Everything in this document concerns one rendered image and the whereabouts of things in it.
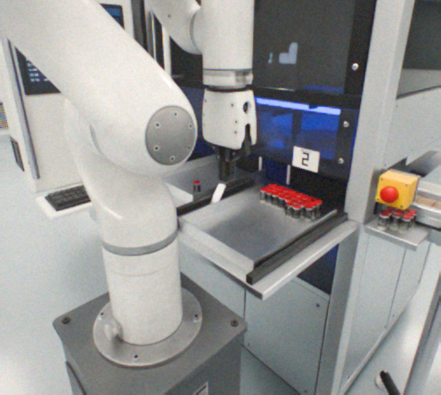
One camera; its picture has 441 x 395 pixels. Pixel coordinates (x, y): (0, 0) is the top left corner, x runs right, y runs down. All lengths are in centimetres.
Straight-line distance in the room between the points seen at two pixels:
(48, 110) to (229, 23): 96
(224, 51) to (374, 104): 45
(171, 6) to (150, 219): 35
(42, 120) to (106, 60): 101
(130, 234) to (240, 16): 36
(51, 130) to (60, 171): 16
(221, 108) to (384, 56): 44
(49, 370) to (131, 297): 131
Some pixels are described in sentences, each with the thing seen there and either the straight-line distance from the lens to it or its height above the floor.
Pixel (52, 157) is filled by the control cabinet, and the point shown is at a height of 93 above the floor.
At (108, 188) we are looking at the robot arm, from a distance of 50.
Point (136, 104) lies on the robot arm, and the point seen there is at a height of 126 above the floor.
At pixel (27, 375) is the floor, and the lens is 186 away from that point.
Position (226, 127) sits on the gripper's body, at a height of 119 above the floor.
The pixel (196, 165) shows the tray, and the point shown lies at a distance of 130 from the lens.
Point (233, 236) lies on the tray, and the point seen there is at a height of 88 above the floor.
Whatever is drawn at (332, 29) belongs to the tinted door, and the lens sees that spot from 93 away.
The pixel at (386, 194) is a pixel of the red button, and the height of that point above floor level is 100.
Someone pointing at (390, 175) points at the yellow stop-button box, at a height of 103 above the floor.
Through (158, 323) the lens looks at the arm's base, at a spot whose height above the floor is 91.
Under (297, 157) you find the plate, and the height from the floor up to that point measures 102.
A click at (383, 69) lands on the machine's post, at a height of 128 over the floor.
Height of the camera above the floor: 132
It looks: 22 degrees down
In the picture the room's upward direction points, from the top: straight up
